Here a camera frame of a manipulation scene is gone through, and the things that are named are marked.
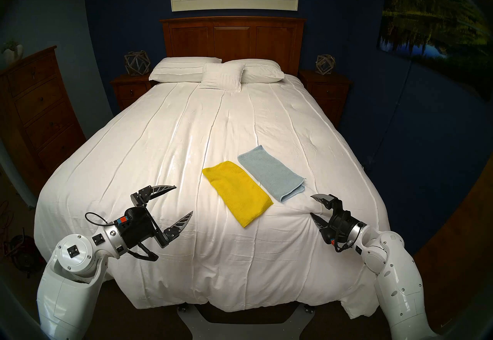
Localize dark wall cable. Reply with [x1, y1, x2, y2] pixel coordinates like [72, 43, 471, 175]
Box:
[364, 62, 413, 169]

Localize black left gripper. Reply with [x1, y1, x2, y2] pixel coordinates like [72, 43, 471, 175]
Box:
[115, 185, 193, 252]

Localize grey geometric wire ornament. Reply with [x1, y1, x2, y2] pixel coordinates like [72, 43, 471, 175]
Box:
[124, 50, 151, 76]
[315, 54, 336, 75]

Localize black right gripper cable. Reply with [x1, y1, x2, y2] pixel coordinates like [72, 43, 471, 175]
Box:
[332, 228, 354, 253]

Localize large white pillow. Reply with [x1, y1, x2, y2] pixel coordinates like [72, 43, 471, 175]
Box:
[149, 57, 223, 83]
[223, 59, 285, 84]

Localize light blue hand towel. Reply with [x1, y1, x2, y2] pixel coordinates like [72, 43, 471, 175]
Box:
[237, 145, 307, 203]

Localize black flat cable loop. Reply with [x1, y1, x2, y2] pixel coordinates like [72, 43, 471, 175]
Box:
[127, 245, 159, 263]

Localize black floor device red cables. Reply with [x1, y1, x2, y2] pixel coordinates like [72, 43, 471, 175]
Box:
[0, 200, 46, 278]

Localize yellow hand towel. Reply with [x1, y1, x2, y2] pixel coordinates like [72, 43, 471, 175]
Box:
[202, 160, 274, 229]

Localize small square white pillow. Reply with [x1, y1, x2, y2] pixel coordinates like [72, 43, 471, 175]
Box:
[198, 63, 246, 92]

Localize bed with white comforter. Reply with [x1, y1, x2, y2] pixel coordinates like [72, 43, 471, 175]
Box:
[34, 73, 391, 319]

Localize thin black cable loop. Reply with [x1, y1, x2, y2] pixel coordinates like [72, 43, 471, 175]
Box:
[85, 212, 116, 227]

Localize brown wooden dresser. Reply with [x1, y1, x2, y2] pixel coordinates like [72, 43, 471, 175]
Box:
[0, 46, 87, 197]

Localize brown wooden nightstand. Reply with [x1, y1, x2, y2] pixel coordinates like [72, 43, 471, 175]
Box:
[110, 73, 158, 110]
[298, 70, 352, 128]

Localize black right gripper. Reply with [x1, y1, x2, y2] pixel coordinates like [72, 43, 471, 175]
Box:
[310, 193, 363, 247]

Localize brown wooden headboard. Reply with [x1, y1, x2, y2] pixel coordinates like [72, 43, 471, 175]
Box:
[160, 16, 307, 77]

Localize small white plant pot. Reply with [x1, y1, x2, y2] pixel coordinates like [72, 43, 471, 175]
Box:
[2, 39, 24, 65]

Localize forest lake poster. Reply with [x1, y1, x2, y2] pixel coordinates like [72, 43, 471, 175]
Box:
[377, 0, 493, 101]

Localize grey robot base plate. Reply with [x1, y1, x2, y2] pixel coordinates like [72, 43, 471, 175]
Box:
[177, 303, 315, 340]

